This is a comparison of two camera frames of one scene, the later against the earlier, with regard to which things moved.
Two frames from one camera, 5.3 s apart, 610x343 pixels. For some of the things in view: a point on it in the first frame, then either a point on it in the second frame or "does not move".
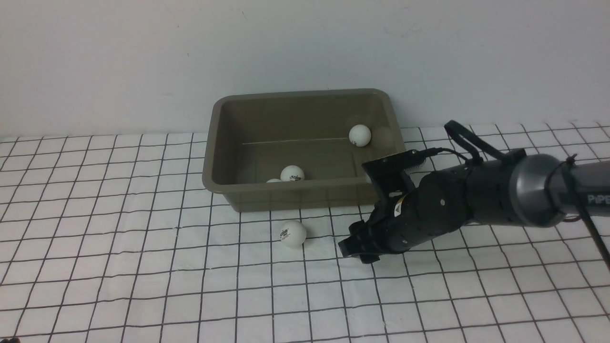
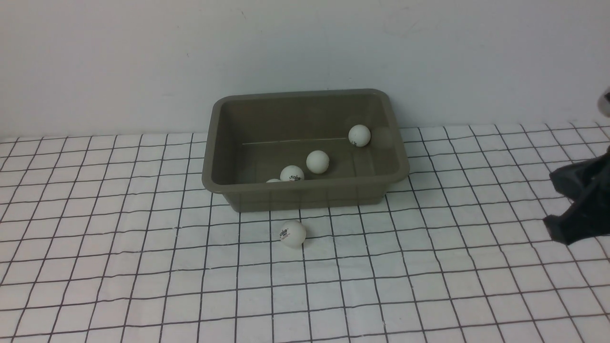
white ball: [360, 135] does not move
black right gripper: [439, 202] -> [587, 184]
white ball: [292, 173] does not move
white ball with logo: [293, 234] does not move
